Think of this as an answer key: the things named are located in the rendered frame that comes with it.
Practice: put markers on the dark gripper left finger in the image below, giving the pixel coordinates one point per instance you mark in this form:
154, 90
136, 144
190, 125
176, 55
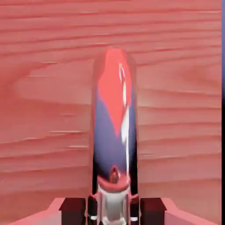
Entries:
70, 211

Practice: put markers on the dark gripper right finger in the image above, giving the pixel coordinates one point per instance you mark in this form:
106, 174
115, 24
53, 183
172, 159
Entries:
154, 211

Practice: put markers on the red wooden cabinet door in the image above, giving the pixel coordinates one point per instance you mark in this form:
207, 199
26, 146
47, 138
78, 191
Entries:
44, 98

